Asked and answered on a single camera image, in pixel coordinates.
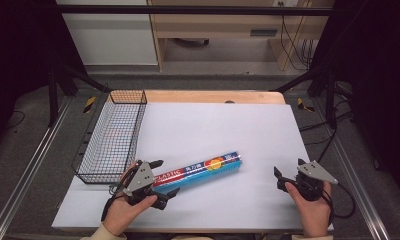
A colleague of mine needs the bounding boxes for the black wire basket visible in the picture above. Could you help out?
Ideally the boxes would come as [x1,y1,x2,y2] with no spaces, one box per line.
[71,89,149,185]

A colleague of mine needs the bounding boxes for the person's right hand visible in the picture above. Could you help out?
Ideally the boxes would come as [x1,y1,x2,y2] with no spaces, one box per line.
[284,181,333,238]

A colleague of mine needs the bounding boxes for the black metal stand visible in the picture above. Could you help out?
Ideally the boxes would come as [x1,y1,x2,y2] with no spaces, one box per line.
[47,63,112,128]
[273,64,338,130]

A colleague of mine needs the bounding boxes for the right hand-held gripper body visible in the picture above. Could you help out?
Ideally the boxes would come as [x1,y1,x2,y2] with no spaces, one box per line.
[276,160,339,202]

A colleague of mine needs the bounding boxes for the person's left hand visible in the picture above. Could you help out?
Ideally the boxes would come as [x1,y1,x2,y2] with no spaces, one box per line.
[102,162,159,237]

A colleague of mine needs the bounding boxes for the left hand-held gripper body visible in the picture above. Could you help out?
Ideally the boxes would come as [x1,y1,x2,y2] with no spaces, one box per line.
[122,160,170,211]

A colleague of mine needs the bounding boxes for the black horizontal bar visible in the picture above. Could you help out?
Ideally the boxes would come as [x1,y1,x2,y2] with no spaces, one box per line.
[53,4,336,17]

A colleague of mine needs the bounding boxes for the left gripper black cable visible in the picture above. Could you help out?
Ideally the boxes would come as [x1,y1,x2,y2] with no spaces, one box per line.
[100,162,143,223]

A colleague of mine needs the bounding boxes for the thin black floor cable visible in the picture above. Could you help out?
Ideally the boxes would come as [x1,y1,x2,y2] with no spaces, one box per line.
[3,109,26,132]

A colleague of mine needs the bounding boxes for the black curtain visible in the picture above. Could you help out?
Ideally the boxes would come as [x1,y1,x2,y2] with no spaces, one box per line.
[308,0,400,196]
[0,0,89,158]

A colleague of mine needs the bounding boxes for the yellow black hazard tape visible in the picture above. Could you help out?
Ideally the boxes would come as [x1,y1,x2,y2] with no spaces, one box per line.
[83,95,98,115]
[295,97,316,113]

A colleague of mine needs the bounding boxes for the black floor cables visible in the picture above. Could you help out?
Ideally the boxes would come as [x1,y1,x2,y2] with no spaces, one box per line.
[298,81,355,165]

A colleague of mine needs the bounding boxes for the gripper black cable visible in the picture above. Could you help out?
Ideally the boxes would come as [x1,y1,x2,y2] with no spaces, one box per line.
[100,162,143,223]
[319,182,356,225]

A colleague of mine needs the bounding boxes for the aluminium floor rail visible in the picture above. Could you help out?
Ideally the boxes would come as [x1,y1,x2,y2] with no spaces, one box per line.
[0,95,74,240]
[311,98,391,240]

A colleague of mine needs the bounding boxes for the blue plastic wrap box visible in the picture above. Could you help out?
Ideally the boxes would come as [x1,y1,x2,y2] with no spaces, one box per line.
[152,151,243,195]

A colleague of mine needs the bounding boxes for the light wooden desk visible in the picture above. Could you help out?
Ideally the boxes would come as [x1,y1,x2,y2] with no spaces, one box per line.
[147,0,336,72]

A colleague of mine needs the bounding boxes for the wooden table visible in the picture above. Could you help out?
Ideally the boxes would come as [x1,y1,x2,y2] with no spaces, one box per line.
[107,89,287,106]

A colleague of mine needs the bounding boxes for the white cabinet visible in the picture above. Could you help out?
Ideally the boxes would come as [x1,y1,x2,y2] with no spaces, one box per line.
[55,0,159,67]

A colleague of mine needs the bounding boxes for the black hanging cables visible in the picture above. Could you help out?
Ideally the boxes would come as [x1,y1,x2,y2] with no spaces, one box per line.
[277,1,316,72]

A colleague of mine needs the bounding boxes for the white table mat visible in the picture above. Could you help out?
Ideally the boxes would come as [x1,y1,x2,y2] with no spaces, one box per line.
[50,102,335,233]

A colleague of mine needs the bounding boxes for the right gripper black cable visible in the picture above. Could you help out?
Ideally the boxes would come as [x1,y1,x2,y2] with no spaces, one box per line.
[319,182,356,225]

